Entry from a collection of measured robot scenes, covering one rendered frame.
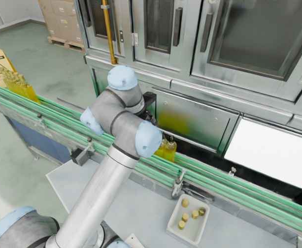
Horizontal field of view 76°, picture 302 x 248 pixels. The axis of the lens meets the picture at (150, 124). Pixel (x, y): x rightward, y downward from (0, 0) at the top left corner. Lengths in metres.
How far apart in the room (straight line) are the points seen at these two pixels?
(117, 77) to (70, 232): 0.38
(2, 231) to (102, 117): 0.37
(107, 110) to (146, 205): 0.88
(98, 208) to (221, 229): 0.93
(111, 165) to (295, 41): 0.74
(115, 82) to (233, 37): 0.54
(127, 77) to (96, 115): 0.12
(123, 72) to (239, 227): 1.09
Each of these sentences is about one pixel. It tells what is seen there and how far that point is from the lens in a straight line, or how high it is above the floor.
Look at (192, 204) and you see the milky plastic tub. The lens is 1.26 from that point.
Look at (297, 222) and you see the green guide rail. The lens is 1.26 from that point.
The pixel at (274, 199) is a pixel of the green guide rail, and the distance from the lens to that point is 1.27.
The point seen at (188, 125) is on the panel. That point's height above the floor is 1.14.
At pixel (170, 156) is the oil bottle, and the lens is 1.14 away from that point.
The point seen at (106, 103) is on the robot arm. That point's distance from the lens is 0.51.
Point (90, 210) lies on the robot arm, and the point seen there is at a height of 1.50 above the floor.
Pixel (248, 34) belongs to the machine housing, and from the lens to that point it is 0.88.
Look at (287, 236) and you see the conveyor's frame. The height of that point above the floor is 0.80.
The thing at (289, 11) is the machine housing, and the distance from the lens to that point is 0.86.
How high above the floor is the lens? 1.93
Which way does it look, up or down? 45 degrees down
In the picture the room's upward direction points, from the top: straight up
